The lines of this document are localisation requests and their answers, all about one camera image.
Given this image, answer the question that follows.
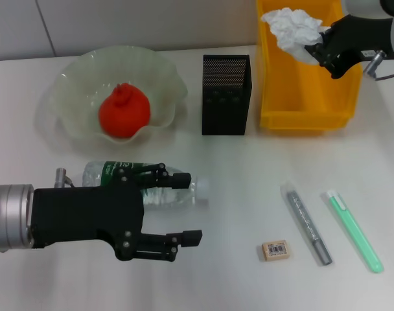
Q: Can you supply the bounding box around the green pen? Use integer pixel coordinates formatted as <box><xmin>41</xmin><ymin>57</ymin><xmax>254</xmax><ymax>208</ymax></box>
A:
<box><xmin>321</xmin><ymin>189</ymin><xmax>385</xmax><ymax>274</ymax></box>

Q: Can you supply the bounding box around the pale green glass fruit plate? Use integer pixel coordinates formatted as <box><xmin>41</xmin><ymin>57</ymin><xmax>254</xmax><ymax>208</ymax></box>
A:
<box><xmin>33</xmin><ymin>45</ymin><xmax>189</xmax><ymax>152</ymax></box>

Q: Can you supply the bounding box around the orange red fruit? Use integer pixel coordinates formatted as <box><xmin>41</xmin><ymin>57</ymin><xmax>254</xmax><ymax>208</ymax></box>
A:
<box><xmin>98</xmin><ymin>82</ymin><xmax>152</xmax><ymax>140</ymax></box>

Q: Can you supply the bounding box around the clear green-label water bottle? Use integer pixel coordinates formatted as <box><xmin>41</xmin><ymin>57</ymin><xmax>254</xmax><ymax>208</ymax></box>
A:
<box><xmin>82</xmin><ymin>160</ymin><xmax>211</xmax><ymax>209</ymax></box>

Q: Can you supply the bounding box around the white paper ball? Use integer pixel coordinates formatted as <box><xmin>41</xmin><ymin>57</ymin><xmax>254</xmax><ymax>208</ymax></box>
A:
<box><xmin>261</xmin><ymin>8</ymin><xmax>329</xmax><ymax>67</ymax></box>

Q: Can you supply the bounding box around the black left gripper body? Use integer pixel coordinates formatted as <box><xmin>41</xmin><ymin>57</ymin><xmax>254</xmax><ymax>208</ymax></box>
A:
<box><xmin>31</xmin><ymin>176</ymin><xmax>146</xmax><ymax>262</ymax></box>

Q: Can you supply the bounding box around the right arm cable with connector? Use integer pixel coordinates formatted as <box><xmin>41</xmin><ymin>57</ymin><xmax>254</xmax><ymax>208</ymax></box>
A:
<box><xmin>363</xmin><ymin>49</ymin><xmax>394</xmax><ymax>81</ymax></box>

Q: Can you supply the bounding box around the black mesh pen holder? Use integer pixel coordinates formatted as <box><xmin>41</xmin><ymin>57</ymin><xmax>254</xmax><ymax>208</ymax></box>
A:
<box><xmin>202</xmin><ymin>54</ymin><xmax>251</xmax><ymax>136</ymax></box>

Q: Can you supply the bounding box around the beige eraser with barcode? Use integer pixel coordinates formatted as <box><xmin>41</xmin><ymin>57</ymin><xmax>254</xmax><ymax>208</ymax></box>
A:
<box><xmin>259</xmin><ymin>238</ymin><xmax>293</xmax><ymax>262</ymax></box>

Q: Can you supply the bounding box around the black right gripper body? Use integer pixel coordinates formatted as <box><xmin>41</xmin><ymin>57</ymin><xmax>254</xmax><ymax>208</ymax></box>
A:
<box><xmin>332</xmin><ymin>14</ymin><xmax>394</xmax><ymax>71</ymax></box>

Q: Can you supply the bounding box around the grey pen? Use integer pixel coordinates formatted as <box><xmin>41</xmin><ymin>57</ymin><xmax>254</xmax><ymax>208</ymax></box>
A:
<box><xmin>280</xmin><ymin>183</ymin><xmax>333</xmax><ymax>267</ymax></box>

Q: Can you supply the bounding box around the yellow plastic bin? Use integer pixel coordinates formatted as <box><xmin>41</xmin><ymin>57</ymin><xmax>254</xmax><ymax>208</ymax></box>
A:
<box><xmin>255</xmin><ymin>0</ymin><xmax>364</xmax><ymax>132</ymax></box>

